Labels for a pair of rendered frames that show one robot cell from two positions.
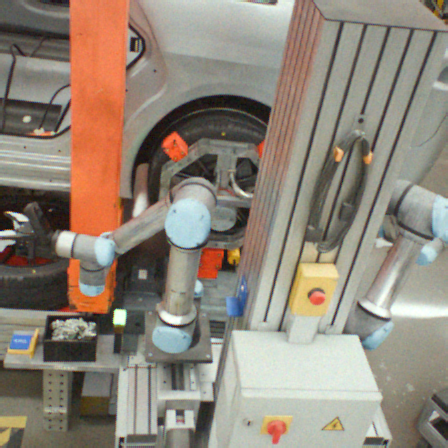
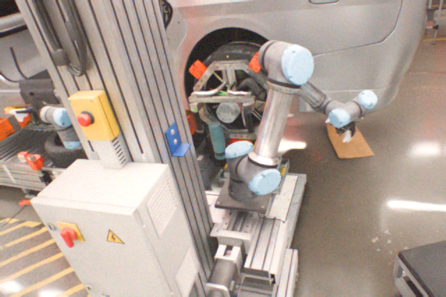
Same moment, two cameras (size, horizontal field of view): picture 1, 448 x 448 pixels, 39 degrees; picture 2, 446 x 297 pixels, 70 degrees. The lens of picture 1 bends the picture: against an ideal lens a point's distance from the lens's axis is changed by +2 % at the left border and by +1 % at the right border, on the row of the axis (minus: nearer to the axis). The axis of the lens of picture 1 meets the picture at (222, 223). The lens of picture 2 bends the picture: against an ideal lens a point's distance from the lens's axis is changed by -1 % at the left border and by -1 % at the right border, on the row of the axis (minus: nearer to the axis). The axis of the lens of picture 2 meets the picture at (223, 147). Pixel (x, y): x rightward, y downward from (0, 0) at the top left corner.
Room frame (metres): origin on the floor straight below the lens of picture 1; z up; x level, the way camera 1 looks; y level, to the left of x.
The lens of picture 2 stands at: (0.67, -0.99, 1.73)
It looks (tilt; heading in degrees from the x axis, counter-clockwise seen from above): 32 degrees down; 35
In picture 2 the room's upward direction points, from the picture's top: 11 degrees counter-clockwise
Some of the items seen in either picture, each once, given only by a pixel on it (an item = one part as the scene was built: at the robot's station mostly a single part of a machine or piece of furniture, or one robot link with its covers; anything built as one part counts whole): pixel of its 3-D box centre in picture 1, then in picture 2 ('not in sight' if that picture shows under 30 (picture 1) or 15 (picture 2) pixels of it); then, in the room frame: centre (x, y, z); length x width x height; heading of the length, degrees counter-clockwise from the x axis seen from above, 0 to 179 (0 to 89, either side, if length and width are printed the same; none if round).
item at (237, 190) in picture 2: not in sight; (244, 180); (1.60, -0.40, 0.87); 0.15 x 0.15 x 0.10
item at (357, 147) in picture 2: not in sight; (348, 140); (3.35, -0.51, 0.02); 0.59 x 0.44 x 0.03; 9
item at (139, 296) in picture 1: (139, 303); (204, 177); (2.21, 0.33, 0.26); 0.42 x 0.18 x 0.35; 9
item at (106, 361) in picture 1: (66, 351); not in sight; (1.68, 0.52, 0.44); 0.43 x 0.17 x 0.03; 99
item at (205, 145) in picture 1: (219, 196); (235, 101); (2.35, 0.03, 0.85); 0.54 x 0.07 x 0.54; 99
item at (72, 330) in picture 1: (71, 337); not in sight; (1.68, 0.50, 0.51); 0.20 x 0.14 x 0.13; 102
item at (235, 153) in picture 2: not in sight; (241, 159); (1.60, -0.41, 0.98); 0.13 x 0.12 x 0.14; 56
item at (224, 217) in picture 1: (220, 205); (231, 106); (2.28, 0.02, 0.85); 0.21 x 0.14 x 0.14; 9
